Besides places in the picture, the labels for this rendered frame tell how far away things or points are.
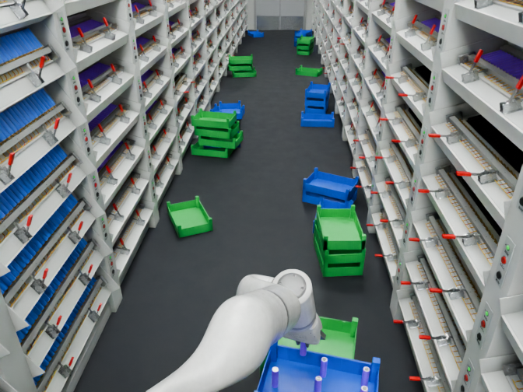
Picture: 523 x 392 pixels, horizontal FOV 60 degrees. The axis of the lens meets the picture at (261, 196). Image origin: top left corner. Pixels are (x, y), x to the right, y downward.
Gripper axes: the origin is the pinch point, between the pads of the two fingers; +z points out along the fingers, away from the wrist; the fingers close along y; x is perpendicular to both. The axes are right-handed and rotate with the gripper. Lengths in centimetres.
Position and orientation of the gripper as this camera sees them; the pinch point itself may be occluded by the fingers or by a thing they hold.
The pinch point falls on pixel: (303, 337)
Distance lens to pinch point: 124.1
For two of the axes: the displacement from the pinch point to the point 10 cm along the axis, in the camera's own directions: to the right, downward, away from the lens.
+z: 1.5, 5.9, 7.9
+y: 9.5, 1.5, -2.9
